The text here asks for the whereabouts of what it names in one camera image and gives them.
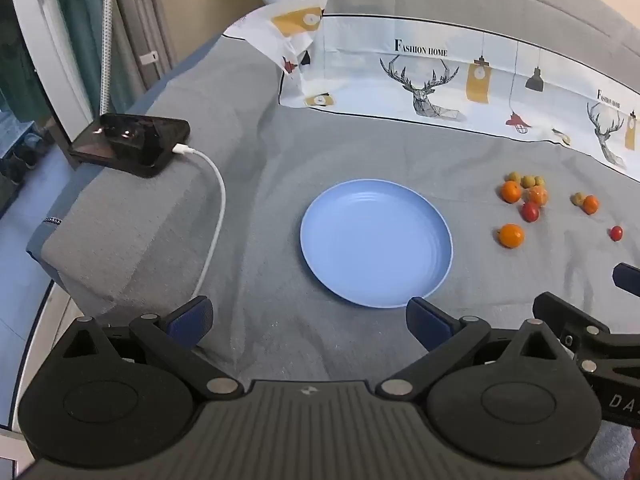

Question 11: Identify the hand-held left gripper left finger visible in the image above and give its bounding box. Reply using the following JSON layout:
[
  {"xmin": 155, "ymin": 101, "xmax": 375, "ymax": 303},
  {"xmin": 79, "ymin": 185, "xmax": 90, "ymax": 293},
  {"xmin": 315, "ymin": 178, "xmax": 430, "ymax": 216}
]
[{"xmin": 60, "ymin": 296, "xmax": 246, "ymax": 402}]

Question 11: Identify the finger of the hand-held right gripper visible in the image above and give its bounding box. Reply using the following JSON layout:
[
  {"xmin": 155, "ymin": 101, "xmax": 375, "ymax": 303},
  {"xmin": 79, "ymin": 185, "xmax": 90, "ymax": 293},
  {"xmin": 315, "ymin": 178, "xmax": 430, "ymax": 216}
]
[
  {"xmin": 612, "ymin": 262, "xmax": 640, "ymax": 292},
  {"xmin": 532, "ymin": 291, "xmax": 612, "ymax": 356}
]

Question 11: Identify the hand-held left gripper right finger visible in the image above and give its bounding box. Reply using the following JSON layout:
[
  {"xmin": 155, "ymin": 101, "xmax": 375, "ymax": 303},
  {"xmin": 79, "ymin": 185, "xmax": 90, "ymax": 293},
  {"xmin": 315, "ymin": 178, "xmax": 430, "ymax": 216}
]
[{"xmin": 375, "ymin": 296, "xmax": 576, "ymax": 402}]

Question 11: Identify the blue plate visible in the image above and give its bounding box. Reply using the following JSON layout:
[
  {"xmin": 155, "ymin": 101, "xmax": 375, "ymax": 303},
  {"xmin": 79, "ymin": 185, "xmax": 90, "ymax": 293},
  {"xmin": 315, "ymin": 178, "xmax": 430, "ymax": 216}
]
[{"xmin": 300, "ymin": 178, "xmax": 455, "ymax": 309}]

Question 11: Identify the grey bed sheet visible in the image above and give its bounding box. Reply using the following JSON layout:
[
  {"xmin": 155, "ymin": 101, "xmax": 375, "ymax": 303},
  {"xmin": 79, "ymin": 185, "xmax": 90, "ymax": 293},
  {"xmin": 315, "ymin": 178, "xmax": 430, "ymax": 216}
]
[{"xmin": 25, "ymin": 35, "xmax": 640, "ymax": 480}]

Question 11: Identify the black smartphone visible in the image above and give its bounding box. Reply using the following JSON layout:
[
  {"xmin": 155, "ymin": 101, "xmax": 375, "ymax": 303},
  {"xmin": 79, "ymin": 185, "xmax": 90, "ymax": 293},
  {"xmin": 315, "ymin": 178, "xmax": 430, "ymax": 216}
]
[{"xmin": 67, "ymin": 114, "xmax": 191, "ymax": 179}]

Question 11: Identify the dark shoe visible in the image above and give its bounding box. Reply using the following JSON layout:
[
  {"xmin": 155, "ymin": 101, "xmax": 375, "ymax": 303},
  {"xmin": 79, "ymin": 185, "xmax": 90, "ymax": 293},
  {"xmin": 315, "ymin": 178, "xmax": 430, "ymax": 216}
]
[
  {"xmin": 22, "ymin": 132, "xmax": 43, "ymax": 168},
  {"xmin": 0, "ymin": 152, "xmax": 26, "ymax": 183}
]

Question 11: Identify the printed white pillow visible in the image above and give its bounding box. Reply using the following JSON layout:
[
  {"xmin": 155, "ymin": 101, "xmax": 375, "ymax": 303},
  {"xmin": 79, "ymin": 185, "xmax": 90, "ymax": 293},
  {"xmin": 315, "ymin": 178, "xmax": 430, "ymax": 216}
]
[{"xmin": 222, "ymin": 0, "xmax": 640, "ymax": 183}]

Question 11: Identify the grey quilt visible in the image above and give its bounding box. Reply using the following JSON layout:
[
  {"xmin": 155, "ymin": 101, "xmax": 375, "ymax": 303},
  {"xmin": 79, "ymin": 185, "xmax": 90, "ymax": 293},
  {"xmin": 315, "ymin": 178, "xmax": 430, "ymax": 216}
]
[{"xmin": 320, "ymin": 0, "xmax": 640, "ymax": 96}]

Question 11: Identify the grey curtain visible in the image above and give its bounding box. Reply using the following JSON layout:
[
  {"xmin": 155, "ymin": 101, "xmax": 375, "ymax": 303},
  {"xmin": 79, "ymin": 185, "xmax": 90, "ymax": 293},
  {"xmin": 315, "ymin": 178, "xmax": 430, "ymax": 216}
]
[{"xmin": 115, "ymin": 0, "xmax": 176, "ymax": 91}]

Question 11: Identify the green curtain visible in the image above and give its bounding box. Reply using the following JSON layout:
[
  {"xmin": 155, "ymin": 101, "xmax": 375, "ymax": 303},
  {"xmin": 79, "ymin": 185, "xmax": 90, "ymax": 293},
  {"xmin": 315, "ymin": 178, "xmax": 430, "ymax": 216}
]
[{"xmin": 50, "ymin": 0, "xmax": 131, "ymax": 106}]

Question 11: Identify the white charging cable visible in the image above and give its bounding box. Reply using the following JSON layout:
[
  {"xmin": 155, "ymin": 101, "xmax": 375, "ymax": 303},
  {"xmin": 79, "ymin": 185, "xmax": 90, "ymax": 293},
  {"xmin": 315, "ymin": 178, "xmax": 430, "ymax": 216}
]
[{"xmin": 171, "ymin": 144, "xmax": 227, "ymax": 311}]

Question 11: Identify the black-white braided steamer hose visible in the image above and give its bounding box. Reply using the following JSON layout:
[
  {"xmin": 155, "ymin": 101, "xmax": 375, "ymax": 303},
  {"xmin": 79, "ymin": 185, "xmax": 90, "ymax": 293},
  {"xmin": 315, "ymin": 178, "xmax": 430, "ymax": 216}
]
[{"xmin": 100, "ymin": 0, "xmax": 117, "ymax": 116}]

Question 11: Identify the white window frame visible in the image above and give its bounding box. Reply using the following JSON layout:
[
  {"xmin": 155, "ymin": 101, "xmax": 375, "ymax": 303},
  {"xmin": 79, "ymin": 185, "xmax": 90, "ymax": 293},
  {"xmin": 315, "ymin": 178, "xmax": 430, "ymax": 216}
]
[{"xmin": 7, "ymin": 0, "xmax": 96, "ymax": 126}]

